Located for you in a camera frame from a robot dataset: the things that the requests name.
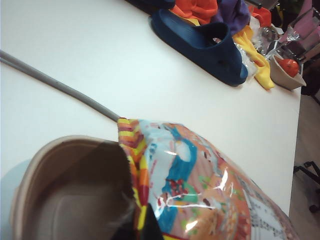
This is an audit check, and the orange cloth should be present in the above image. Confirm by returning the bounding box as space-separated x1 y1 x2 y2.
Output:
171 0 219 26

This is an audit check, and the red-orange cloth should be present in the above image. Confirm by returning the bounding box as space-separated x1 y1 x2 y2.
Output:
249 6 273 28

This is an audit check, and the striped red yellow chip bag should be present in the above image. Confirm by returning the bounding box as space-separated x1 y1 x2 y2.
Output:
116 116 298 240

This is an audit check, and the beige oval pulp box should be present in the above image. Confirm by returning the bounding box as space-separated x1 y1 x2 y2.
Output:
9 134 141 240

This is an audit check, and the pink clear container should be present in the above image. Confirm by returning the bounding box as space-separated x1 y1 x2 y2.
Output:
281 6 320 60

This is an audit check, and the navy blue slipper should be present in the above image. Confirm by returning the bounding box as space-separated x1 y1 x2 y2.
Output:
148 8 249 88

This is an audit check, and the yellow cloth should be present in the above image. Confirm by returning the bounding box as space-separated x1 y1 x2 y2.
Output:
232 24 276 91

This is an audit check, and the purple cloth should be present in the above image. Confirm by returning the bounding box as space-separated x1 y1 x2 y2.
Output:
212 0 251 37

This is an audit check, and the black office chair base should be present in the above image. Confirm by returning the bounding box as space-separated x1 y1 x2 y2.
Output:
293 161 320 214

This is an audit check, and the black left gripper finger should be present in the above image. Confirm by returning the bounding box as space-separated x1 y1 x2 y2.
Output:
139 202 165 240

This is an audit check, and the beige pulp bowl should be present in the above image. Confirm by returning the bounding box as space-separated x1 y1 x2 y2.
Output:
269 54 307 91

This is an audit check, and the orange round object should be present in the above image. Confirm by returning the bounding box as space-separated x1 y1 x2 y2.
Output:
278 58 300 77

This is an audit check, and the clear crinkled plastic wrap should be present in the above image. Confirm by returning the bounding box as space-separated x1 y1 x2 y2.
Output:
248 18 285 60

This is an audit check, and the grey cable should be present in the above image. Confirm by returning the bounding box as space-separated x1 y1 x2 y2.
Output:
0 49 121 123

